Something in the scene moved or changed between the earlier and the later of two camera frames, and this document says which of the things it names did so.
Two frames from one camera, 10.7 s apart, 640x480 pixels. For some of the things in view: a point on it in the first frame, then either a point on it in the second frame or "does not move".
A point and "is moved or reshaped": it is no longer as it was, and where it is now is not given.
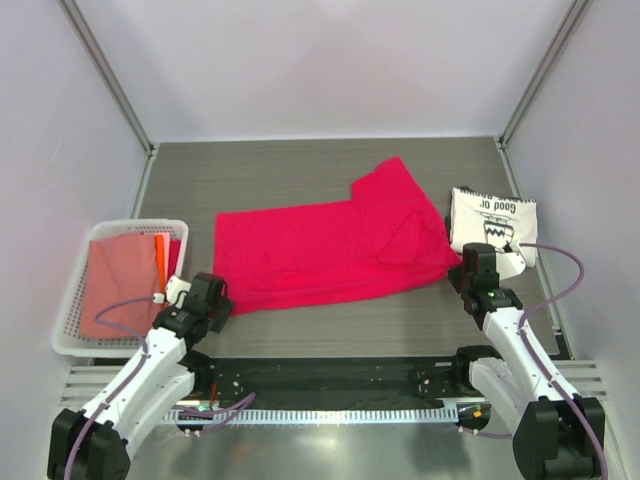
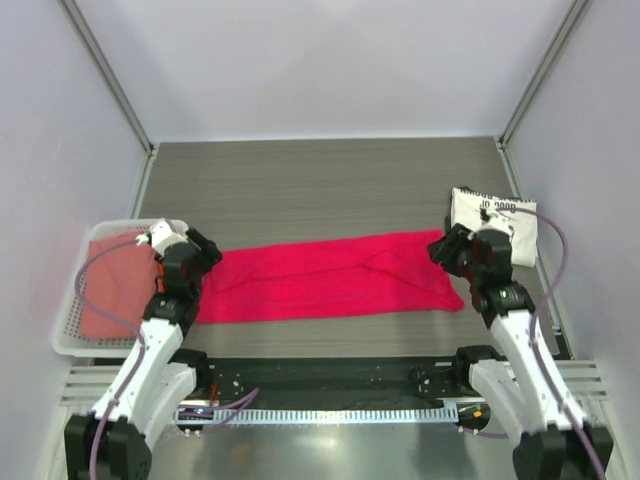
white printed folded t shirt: [482, 217] does not move
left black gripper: [225, 306] -> [207, 253]
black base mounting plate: [329, 381] does not move
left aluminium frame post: [151, 148] does not move
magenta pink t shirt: [389, 234] is moved or reshaped
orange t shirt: [160, 271] does not move
